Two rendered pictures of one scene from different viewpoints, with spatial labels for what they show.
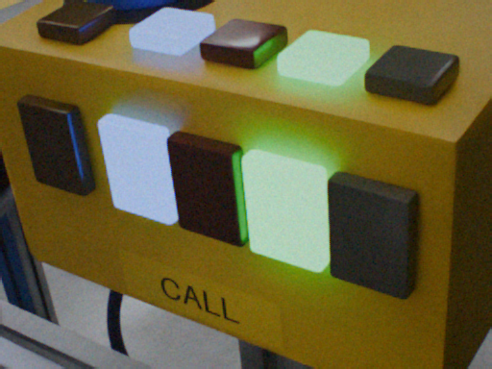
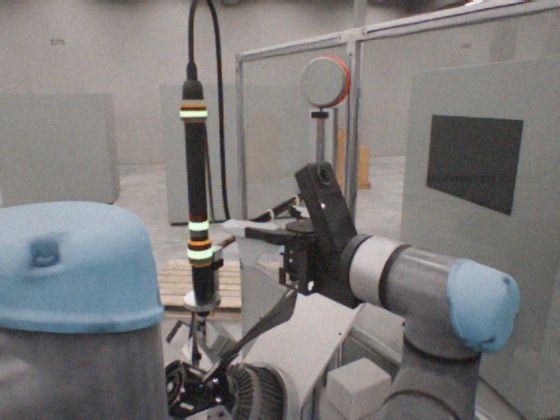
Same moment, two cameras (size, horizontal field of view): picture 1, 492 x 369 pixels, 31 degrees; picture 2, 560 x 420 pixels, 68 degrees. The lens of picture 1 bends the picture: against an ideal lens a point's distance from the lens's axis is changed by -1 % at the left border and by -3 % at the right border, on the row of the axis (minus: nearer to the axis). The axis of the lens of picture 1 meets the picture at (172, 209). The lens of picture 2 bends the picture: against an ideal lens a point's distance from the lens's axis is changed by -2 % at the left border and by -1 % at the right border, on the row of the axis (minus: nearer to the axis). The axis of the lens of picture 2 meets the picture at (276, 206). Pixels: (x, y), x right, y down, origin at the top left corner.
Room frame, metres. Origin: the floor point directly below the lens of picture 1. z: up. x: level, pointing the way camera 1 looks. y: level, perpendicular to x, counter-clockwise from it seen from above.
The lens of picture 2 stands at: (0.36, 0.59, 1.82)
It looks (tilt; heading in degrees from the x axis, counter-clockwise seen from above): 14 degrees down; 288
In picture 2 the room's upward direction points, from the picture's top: straight up
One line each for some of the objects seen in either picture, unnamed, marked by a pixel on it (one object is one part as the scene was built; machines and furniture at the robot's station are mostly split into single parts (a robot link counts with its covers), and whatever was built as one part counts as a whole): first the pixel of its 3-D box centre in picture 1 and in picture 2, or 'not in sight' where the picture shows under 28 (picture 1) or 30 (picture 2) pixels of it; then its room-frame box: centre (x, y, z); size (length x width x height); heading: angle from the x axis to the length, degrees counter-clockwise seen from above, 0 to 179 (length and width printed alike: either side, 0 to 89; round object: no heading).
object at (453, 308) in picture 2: not in sight; (448, 298); (0.31, 0.19, 1.64); 0.11 x 0.08 x 0.09; 148
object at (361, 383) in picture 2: not in sight; (355, 385); (0.47, -0.62, 0.92); 0.17 x 0.16 x 0.11; 48
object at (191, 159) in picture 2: not in sight; (196, 182); (0.71, -0.05, 1.68); 0.03 x 0.03 x 0.21
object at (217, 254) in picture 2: not in sight; (204, 277); (0.71, -0.06, 1.50); 0.09 x 0.07 x 0.10; 83
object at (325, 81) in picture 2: not in sight; (324, 82); (0.63, -0.77, 1.88); 0.16 x 0.07 x 0.16; 173
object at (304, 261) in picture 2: not in sight; (327, 257); (0.45, 0.10, 1.63); 0.12 x 0.08 x 0.09; 148
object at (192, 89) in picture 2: not in sight; (197, 198); (0.71, -0.05, 1.66); 0.04 x 0.04 x 0.46
